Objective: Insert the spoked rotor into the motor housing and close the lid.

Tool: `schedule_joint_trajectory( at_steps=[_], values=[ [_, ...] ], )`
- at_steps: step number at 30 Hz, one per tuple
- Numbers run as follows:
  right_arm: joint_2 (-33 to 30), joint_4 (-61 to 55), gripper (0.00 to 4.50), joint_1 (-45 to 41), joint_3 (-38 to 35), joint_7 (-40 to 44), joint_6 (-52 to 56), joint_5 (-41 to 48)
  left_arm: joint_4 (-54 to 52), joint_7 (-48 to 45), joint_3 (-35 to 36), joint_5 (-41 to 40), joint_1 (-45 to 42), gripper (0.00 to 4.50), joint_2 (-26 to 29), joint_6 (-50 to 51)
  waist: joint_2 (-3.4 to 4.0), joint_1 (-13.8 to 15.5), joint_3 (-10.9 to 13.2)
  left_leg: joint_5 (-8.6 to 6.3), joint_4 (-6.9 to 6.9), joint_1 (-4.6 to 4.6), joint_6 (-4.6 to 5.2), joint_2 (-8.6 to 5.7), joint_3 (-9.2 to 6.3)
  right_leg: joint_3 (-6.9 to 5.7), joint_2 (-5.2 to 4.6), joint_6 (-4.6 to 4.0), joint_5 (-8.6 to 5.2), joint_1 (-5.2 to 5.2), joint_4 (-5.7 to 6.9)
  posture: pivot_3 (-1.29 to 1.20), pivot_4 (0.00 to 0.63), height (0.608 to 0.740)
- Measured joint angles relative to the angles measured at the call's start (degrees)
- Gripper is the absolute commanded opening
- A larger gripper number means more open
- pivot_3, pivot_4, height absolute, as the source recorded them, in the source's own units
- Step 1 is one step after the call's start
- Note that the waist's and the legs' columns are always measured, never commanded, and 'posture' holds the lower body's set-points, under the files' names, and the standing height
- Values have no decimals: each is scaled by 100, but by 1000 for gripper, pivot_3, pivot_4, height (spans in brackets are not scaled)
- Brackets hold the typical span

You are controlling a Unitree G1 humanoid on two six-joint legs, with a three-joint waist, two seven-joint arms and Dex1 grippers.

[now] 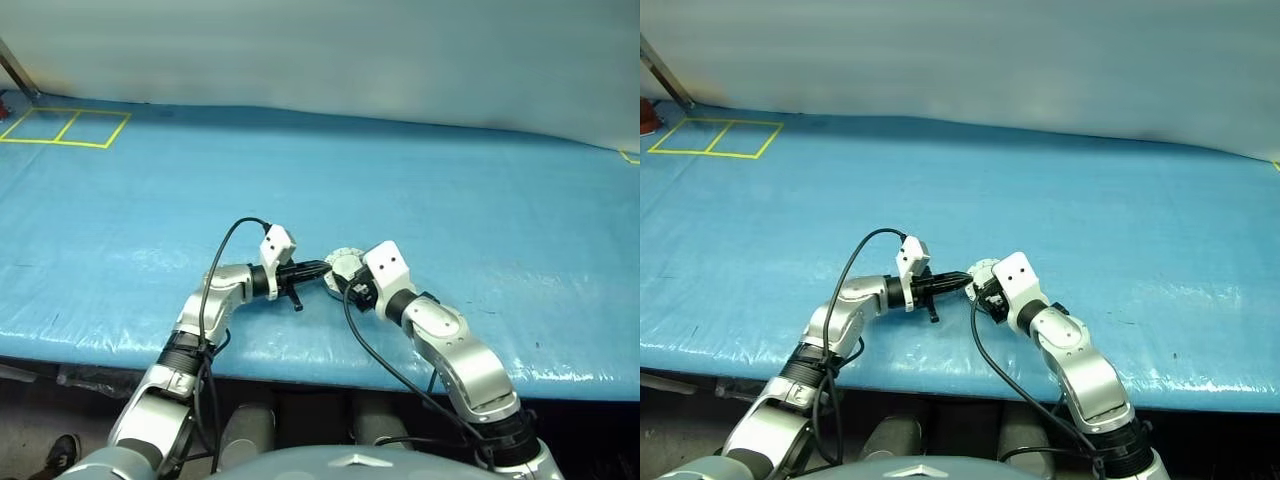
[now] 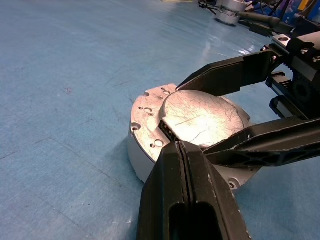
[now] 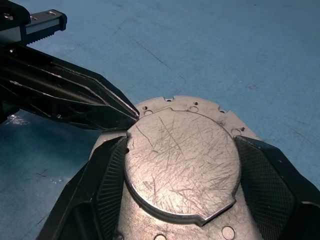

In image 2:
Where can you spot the silver cylindrical metal device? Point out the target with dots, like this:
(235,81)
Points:
(228,13)

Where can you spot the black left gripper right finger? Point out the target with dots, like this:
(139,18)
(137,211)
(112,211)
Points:
(215,200)

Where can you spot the silver round motor lid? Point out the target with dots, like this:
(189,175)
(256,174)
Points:
(200,115)

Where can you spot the black rectangular block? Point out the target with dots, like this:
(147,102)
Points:
(260,30)

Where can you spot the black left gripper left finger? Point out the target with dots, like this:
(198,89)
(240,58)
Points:
(162,200)

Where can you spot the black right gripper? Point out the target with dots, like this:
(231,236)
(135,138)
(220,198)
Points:
(302,75)

